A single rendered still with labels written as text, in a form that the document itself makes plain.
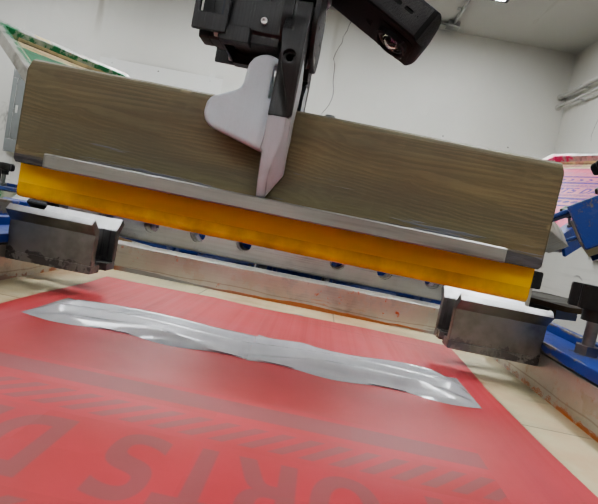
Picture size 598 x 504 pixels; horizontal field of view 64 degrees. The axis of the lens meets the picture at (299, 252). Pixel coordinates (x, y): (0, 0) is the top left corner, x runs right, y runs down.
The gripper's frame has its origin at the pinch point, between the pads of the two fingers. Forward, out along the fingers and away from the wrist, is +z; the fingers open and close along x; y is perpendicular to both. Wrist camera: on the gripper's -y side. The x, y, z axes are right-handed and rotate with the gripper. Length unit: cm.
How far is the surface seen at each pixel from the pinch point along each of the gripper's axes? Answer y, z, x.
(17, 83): 306, -68, -413
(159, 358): 5.3, 13.5, 3.2
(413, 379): -13.1, 12.6, -1.7
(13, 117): 305, -36, -412
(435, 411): -14.1, 13.4, 2.1
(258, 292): 2.6, 12.7, -25.9
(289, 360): -3.4, 13.1, -1.1
